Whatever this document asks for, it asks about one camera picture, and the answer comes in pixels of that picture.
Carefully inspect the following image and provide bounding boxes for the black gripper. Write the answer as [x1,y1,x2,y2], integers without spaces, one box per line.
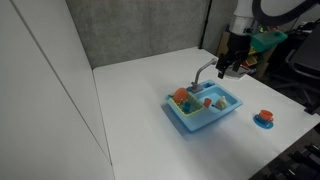
[215,32,252,80]

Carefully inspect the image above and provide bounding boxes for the blue toy cup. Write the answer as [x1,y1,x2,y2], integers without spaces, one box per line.
[182,101,193,113]

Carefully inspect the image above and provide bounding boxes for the small orange toy cup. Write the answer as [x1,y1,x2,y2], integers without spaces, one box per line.
[203,97,213,109]

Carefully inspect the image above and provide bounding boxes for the yellow-green drying rack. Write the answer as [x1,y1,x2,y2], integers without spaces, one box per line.
[172,91,205,117]

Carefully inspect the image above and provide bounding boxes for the blue toy sink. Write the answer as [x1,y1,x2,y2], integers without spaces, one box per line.
[165,78,244,133]

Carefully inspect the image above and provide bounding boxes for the wooden toy shelf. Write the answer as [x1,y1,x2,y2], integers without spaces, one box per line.
[215,29,232,58]

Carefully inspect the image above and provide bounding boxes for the grey toy faucet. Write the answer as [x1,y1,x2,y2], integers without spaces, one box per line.
[190,57,219,94]

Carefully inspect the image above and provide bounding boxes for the cream toy dish piece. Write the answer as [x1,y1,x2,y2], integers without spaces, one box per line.
[214,95,229,111]

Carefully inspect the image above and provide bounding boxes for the black tripod pole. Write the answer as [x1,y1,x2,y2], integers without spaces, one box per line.
[198,0,214,50]

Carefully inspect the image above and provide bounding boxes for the orange toy plate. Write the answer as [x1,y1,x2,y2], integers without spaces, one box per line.
[172,87,190,104]

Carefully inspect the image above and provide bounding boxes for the blue toy saucer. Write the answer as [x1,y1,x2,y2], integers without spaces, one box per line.
[252,113,275,130]

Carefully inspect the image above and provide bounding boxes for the black office chair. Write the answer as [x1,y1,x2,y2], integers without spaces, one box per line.
[269,24,320,116]

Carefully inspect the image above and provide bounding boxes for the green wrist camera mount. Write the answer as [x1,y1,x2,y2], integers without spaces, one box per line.
[249,29,289,53]

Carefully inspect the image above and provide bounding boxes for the orange cup with handle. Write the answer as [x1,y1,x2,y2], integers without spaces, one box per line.
[258,109,275,123]

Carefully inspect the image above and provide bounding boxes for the black camera stand equipment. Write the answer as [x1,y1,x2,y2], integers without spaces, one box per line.
[249,122,320,180]

